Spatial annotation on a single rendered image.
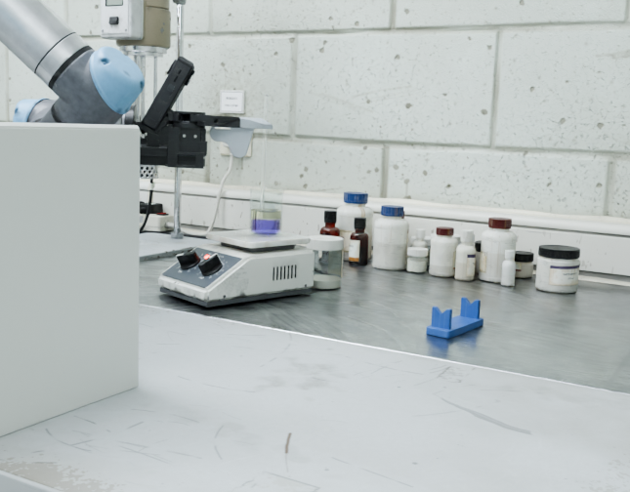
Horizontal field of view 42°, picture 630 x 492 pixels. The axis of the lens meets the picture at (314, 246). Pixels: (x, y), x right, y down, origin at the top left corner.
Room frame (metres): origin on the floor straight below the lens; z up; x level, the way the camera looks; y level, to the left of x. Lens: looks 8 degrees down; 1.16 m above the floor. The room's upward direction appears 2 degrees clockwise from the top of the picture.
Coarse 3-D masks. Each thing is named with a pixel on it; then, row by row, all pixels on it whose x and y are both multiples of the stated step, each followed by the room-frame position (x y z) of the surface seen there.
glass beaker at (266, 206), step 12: (252, 192) 1.24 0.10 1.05; (264, 192) 1.23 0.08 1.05; (276, 192) 1.24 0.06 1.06; (252, 204) 1.24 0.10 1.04; (264, 204) 1.23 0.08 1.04; (276, 204) 1.24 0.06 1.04; (252, 216) 1.24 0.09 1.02; (264, 216) 1.23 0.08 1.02; (276, 216) 1.24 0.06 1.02; (252, 228) 1.24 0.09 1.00; (264, 228) 1.23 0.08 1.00; (276, 228) 1.24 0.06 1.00
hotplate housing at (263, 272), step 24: (240, 264) 1.16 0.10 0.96; (264, 264) 1.18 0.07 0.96; (288, 264) 1.21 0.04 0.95; (312, 264) 1.24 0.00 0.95; (168, 288) 1.20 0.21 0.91; (192, 288) 1.14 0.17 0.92; (216, 288) 1.13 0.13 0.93; (240, 288) 1.15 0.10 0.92; (264, 288) 1.18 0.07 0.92; (288, 288) 1.21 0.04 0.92; (312, 288) 1.25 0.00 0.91
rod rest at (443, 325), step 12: (468, 300) 1.10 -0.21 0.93; (480, 300) 1.09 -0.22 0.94; (432, 312) 1.03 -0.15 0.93; (444, 312) 1.02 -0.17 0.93; (468, 312) 1.09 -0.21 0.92; (432, 324) 1.03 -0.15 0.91; (444, 324) 1.02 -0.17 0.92; (456, 324) 1.05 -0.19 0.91; (468, 324) 1.05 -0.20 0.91; (480, 324) 1.08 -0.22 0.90; (444, 336) 1.01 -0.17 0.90
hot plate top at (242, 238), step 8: (208, 232) 1.26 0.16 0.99; (216, 232) 1.26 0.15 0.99; (224, 232) 1.27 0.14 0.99; (232, 232) 1.27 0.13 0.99; (240, 232) 1.27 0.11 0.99; (248, 232) 1.28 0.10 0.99; (216, 240) 1.23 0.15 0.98; (224, 240) 1.22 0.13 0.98; (232, 240) 1.20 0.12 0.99; (240, 240) 1.19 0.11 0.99; (248, 240) 1.19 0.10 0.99; (256, 240) 1.19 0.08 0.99; (264, 240) 1.20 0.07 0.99; (272, 240) 1.20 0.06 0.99; (280, 240) 1.21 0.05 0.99; (288, 240) 1.22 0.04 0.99; (296, 240) 1.23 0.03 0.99; (304, 240) 1.24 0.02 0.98
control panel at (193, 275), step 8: (200, 248) 1.24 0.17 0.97; (200, 256) 1.22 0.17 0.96; (224, 256) 1.19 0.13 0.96; (232, 256) 1.18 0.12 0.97; (176, 264) 1.22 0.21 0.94; (224, 264) 1.17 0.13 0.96; (232, 264) 1.16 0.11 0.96; (168, 272) 1.21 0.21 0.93; (176, 272) 1.20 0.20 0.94; (184, 272) 1.19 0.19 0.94; (192, 272) 1.18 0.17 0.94; (200, 272) 1.17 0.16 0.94; (216, 272) 1.15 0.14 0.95; (224, 272) 1.14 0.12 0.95; (184, 280) 1.17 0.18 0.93; (192, 280) 1.16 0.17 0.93; (200, 280) 1.15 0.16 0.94; (208, 280) 1.14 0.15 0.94
